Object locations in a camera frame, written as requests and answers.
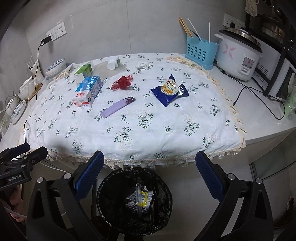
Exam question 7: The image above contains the green and white box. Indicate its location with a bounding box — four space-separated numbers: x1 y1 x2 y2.
74 64 93 84

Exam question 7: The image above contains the clear glass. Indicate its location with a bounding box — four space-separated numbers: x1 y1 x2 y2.
0 113 11 135

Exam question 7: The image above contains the white bowl dark rim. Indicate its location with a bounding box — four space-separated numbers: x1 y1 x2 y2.
18 82 37 100
22 76 37 90

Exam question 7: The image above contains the small white cup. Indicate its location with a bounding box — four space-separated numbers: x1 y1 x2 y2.
107 57 121 70

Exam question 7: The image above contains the black lined trash bin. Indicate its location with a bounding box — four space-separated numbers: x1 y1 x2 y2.
96 167 173 235

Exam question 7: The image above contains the white wall outlet with plug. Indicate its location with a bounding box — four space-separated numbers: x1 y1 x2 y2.
223 13 245 29

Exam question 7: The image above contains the red mesh wrapper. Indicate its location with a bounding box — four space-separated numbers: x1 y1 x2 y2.
111 75 134 91

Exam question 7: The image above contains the blue snack packet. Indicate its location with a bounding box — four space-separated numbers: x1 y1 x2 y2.
151 74 190 107

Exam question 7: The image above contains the white floral tablecloth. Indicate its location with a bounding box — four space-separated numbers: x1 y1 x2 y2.
20 53 248 169

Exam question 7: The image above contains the blue patterned bowl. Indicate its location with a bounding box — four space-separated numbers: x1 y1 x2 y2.
44 59 66 74

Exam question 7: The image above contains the clear plastic spoon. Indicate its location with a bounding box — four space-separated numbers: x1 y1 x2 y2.
135 183 144 217

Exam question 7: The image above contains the round wooden board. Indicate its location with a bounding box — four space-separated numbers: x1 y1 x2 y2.
26 83 43 102

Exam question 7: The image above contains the blue rimmed plate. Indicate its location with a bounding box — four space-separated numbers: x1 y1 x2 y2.
44 70 67 79

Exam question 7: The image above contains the steel pot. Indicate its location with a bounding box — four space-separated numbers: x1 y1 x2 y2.
261 14 286 37

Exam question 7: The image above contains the beige mesh cloth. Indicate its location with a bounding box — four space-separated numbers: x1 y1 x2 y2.
245 0 259 15

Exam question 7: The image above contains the green plastic pouch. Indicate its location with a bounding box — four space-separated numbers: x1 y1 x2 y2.
283 74 296 119

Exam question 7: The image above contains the blue utensil holder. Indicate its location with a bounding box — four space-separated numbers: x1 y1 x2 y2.
185 36 219 70

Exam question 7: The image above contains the white tapered container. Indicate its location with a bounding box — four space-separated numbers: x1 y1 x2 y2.
30 59 45 81

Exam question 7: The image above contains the clear bubble wrap sheet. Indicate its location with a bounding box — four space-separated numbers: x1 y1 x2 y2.
69 61 130 80

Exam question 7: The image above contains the white microwave oven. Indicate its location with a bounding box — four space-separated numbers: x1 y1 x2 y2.
252 38 296 102

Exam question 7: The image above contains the black metal rack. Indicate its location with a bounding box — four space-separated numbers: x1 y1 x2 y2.
245 0 296 98

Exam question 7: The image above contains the purple wrapper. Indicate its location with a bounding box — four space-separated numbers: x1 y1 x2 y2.
100 96 136 118

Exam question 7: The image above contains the person's left hand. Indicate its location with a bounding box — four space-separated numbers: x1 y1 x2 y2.
0 186 27 223

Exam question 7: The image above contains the white cable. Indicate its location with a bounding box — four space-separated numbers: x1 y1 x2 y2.
0 162 70 219

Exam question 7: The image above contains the blue and white box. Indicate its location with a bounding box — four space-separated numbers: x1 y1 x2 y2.
75 75 103 99

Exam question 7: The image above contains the yellow sachet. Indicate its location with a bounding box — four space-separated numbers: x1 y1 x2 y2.
137 188 153 208

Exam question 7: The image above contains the blue striped plate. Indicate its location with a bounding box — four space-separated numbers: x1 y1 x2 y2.
10 100 27 124

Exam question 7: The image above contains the white rice cooker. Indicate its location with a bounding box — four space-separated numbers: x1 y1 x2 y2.
215 28 263 81

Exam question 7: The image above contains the wooden chopstick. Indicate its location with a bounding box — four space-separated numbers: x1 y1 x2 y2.
179 19 191 38
181 17 193 37

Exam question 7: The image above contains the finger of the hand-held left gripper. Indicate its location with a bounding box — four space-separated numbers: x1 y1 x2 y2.
14 146 48 170
0 142 30 161

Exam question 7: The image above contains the white cup with spoon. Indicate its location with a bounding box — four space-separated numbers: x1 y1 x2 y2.
5 94 19 114

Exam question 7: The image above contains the black power cord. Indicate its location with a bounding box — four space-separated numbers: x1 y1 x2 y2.
232 86 287 120

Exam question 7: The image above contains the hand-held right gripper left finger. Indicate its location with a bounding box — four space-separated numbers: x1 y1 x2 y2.
24 151 105 241

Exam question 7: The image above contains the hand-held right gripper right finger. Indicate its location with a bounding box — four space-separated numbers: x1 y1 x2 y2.
195 151 275 241

